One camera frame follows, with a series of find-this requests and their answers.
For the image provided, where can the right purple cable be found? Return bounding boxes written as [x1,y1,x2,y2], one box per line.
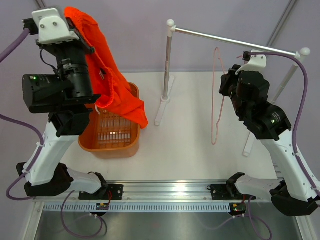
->
[248,51,320,196]

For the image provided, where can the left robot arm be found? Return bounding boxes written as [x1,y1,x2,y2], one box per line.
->
[16,25,108,200]

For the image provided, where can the aluminium mounting rail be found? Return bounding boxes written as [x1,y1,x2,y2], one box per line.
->
[32,180,306,203]

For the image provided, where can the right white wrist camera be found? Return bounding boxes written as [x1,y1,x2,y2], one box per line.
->
[235,50,267,75]

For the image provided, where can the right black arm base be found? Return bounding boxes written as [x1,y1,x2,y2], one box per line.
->
[206,172,251,201]

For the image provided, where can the white slotted cable duct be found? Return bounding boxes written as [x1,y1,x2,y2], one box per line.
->
[43,202,231,213]

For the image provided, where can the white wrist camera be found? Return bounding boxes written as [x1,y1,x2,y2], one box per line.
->
[31,6,80,45]
[235,50,267,75]

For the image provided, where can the orange shorts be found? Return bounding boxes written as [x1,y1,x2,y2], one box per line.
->
[64,6,149,129]

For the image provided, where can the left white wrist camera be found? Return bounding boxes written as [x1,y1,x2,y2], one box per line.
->
[31,6,80,45]

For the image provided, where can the orange plastic basket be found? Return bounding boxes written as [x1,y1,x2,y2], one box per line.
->
[77,82,140,160]

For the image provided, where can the silver clothes rack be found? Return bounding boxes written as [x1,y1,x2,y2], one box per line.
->
[154,19,311,157]

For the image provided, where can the pink clothes hanger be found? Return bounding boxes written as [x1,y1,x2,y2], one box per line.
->
[211,47,225,146]

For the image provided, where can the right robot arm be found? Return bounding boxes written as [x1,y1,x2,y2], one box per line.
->
[219,64,320,217]

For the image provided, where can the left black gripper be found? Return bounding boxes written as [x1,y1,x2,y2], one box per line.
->
[34,14,95,102]

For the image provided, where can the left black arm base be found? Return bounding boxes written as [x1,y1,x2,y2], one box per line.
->
[78,183,124,201]

